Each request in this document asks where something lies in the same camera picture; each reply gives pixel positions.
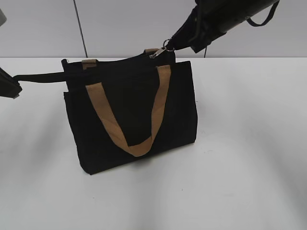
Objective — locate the black canvas tote bag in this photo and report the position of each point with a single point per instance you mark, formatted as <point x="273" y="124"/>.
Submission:
<point x="125" y="110"/>

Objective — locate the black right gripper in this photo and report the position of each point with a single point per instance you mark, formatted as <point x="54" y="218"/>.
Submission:
<point x="211" y="19"/>

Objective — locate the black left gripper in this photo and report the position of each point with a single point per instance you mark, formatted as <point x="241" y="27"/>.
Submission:
<point x="9" y="87"/>

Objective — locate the metal zipper pull with ring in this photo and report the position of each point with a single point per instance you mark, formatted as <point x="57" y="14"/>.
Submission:
<point x="165" y="47"/>

